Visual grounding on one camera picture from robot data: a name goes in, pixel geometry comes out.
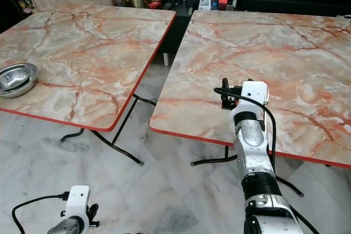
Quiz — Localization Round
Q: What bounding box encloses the marble table with red edge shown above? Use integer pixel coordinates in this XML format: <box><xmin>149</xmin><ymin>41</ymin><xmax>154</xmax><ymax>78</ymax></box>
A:
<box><xmin>149</xmin><ymin>9</ymin><xmax>351</xmax><ymax>169</ymax></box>
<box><xmin>0</xmin><ymin>3</ymin><xmax>177</xmax><ymax>132</ymax></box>

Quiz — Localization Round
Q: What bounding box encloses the stainless steel bowl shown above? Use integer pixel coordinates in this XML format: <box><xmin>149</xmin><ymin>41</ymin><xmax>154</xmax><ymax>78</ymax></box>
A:
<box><xmin>0</xmin><ymin>63</ymin><xmax>39</xmax><ymax>99</ymax></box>

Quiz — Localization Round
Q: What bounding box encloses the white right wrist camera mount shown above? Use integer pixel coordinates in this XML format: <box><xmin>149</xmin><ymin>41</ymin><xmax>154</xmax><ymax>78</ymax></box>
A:
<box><xmin>230</xmin><ymin>81</ymin><xmax>269</xmax><ymax>115</ymax></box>

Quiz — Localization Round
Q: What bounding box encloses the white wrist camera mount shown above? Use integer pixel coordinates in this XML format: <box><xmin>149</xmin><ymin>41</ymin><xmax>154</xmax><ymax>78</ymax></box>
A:
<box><xmin>230</xmin><ymin>81</ymin><xmax>269</xmax><ymax>115</ymax></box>
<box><xmin>64</xmin><ymin>185</ymin><xmax>91</xmax><ymax>227</ymax></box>

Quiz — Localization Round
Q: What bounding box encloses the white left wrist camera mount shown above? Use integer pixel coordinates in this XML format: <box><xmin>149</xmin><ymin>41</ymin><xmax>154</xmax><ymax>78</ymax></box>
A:
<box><xmin>64</xmin><ymin>185</ymin><xmax>91</xmax><ymax>227</ymax></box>

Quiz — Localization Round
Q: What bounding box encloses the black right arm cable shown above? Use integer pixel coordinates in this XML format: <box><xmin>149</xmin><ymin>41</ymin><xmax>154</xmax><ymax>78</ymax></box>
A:
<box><xmin>214</xmin><ymin>87</ymin><xmax>278</xmax><ymax>172</ymax></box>

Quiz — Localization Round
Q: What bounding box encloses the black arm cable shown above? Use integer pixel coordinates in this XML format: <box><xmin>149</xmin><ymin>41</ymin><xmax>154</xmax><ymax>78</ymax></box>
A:
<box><xmin>12</xmin><ymin>191</ymin><xmax>70</xmax><ymax>234</ymax></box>
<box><xmin>214</xmin><ymin>87</ymin><xmax>278</xmax><ymax>172</ymax></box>

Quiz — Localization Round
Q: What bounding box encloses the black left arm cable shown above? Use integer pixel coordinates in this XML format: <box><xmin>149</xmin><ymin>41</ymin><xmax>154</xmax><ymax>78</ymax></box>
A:
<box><xmin>12</xmin><ymin>191</ymin><xmax>70</xmax><ymax>234</ymax></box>

